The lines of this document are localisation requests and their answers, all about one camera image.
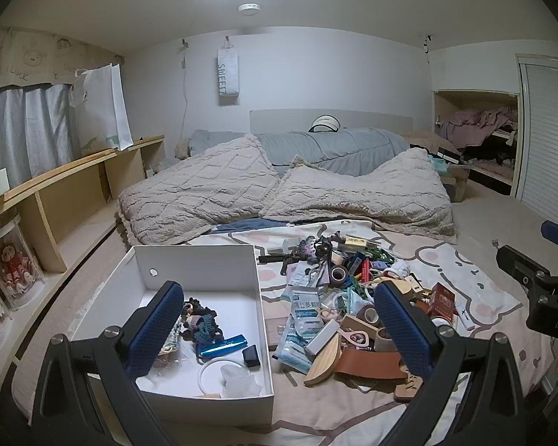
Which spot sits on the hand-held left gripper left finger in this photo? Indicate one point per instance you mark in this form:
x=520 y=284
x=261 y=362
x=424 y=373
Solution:
x=153 y=327

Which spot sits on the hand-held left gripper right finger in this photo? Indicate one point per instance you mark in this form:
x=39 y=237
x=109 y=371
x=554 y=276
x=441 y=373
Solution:
x=400 y=327

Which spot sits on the white cardboard shoe box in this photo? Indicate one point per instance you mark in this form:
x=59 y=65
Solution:
x=200 y=269

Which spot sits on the wooden semicircle piece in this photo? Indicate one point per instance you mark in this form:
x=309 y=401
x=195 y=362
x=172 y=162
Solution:
x=325 y=362

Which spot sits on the brown tape roll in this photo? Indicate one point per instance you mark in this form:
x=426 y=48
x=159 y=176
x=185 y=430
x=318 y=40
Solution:
x=366 y=314

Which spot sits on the white tape roll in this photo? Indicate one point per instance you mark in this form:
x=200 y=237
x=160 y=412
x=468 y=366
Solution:
x=439 y=321

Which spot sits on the curved wooden box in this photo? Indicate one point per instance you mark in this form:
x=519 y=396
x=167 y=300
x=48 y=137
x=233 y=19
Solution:
x=397 y=285

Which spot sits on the pink carabiner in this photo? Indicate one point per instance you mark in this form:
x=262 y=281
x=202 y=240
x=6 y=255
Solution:
x=355 y=337

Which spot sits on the red cigarette box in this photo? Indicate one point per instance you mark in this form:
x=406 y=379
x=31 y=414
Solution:
x=442 y=299

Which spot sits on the dark crochet yarn piece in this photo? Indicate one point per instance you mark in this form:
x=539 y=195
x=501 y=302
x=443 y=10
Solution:
x=204 y=323

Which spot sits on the white lighter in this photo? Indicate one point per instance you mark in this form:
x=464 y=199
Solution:
x=465 y=317

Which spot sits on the red lighter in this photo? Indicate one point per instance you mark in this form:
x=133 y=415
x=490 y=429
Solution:
x=366 y=270

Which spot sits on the blue metallic tube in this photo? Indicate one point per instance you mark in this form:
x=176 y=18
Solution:
x=223 y=346

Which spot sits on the white flat power bank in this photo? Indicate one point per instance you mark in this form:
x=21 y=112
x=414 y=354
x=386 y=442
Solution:
x=322 y=338

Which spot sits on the dark purple tape roll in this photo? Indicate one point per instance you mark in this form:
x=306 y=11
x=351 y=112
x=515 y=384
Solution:
x=338 y=277

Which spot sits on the wooden closet shelf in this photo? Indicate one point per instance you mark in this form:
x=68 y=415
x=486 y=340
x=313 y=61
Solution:
x=502 y=176

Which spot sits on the blue white medicine sachet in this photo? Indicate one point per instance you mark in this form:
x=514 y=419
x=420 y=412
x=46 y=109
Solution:
x=307 y=311
x=295 y=351

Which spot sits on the gold box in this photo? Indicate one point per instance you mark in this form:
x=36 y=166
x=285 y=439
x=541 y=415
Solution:
x=355 y=242

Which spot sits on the white louvered door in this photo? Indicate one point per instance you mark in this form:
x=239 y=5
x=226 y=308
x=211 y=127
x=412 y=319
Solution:
x=548 y=139

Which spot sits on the cardboard storage box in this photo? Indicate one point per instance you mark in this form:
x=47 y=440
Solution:
x=459 y=183

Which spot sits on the small black box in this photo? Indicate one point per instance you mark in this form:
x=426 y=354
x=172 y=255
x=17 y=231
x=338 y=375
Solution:
x=251 y=355

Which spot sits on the clear plastic wrap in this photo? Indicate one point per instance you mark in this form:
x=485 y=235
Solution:
x=242 y=381

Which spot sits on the dark clothes pile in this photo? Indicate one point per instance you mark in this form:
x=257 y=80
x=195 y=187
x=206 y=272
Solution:
x=488 y=153

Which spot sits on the dark hair claw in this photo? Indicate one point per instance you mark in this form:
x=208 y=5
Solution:
x=314 y=247

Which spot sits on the blue bed sheet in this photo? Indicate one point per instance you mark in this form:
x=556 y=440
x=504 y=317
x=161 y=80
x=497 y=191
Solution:
x=246 y=226

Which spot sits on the pink clothes pile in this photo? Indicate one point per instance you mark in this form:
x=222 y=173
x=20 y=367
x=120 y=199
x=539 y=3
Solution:
x=474 y=123

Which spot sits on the clear display case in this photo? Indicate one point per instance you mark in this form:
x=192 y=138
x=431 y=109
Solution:
x=28 y=246

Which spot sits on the wooden shelf unit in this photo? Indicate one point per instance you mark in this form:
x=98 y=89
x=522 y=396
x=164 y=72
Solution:
x=46 y=223

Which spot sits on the red-dressed doll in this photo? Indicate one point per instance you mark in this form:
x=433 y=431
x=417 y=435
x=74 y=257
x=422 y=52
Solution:
x=15 y=269

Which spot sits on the grey duvet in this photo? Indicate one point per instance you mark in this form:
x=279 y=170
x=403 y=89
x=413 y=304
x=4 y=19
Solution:
x=335 y=148

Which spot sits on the white visor cap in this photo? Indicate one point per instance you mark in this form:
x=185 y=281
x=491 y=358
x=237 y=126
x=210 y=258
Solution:
x=324 y=124

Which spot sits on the white tote bag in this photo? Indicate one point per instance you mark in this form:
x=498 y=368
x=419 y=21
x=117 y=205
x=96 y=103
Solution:
x=102 y=107

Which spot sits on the grey curtain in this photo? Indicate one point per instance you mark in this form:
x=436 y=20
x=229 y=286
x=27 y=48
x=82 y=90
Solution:
x=28 y=130

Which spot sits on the hanging white paper bag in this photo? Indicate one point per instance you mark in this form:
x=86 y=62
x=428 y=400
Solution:
x=228 y=74

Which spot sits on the bear print curtain valance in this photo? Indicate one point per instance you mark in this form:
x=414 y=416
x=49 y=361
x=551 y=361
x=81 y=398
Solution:
x=32 y=55

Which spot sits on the round ceiling detector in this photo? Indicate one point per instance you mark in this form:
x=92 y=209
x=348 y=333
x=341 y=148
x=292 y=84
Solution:
x=249 y=8

